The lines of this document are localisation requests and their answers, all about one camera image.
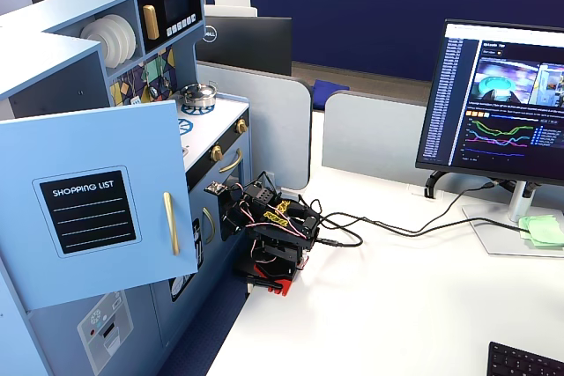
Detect blue shopping list cabinet door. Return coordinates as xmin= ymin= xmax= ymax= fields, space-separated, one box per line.
xmin=0 ymin=100 xmax=200 ymax=311

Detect black table clamp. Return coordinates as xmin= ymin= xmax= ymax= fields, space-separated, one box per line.
xmin=244 ymin=273 xmax=286 ymax=294

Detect green sticky notes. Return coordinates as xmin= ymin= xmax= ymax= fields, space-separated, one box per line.
xmin=518 ymin=213 xmax=564 ymax=248

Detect black cable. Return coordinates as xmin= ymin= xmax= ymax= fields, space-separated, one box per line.
xmin=303 ymin=199 xmax=530 ymax=240
xmin=315 ymin=178 xmax=501 ymax=248

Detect gold oven handle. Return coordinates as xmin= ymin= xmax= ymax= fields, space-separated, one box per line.
xmin=219 ymin=149 xmax=244 ymax=174

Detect black Dell monitor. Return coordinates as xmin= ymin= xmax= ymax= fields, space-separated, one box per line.
xmin=193 ymin=15 xmax=293 ymax=77

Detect red and black arm base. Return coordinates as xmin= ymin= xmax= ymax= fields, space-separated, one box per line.
xmin=232 ymin=255 xmax=306 ymax=298

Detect black cable clip bracket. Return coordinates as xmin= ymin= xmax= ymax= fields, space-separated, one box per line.
xmin=424 ymin=169 xmax=460 ymax=200

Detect gold door handle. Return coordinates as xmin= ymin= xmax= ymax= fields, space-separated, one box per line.
xmin=162 ymin=191 xmax=181 ymax=256

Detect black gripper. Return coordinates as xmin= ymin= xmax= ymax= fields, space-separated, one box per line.
xmin=219 ymin=181 xmax=283 ymax=243

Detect silver toy pot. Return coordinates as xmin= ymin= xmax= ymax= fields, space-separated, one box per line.
xmin=182 ymin=90 xmax=218 ymax=109

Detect white chair back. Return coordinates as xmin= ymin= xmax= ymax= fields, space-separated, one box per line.
xmin=203 ymin=4 xmax=259 ymax=18

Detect black keyboard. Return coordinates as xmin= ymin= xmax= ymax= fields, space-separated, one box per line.
xmin=486 ymin=341 xmax=564 ymax=376

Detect monitor with lit screen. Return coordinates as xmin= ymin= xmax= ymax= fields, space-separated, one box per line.
xmin=415 ymin=18 xmax=564 ymax=184

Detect silver pot lid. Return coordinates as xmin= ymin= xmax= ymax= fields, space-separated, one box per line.
xmin=179 ymin=81 xmax=218 ymax=99

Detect white toy plate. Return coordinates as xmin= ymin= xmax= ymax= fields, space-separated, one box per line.
xmin=105 ymin=13 xmax=138 ymax=61
xmin=94 ymin=16 xmax=129 ymax=65
xmin=79 ymin=18 xmax=116 ymax=70

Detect black toy microwave door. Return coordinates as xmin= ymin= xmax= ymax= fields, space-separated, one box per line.
xmin=136 ymin=0 xmax=200 ymax=54

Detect blue cushion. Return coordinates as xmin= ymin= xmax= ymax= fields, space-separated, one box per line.
xmin=313 ymin=78 xmax=351 ymax=93

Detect silver monitor stand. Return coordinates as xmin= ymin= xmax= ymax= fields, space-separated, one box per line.
xmin=461 ymin=180 xmax=564 ymax=256

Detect grey desk divider panel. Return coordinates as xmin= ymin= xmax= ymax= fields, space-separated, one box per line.
xmin=322 ymin=90 xmax=429 ymax=175
xmin=196 ymin=61 xmax=314 ymax=190

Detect silver toy ladle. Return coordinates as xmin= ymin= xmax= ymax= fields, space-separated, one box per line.
xmin=145 ymin=56 xmax=160 ymax=100

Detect white toy spatula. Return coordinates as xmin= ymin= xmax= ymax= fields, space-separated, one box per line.
xmin=129 ymin=68 xmax=143 ymax=106

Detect gold curved cabinet handle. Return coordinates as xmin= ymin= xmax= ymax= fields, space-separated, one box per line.
xmin=202 ymin=207 xmax=216 ymax=246

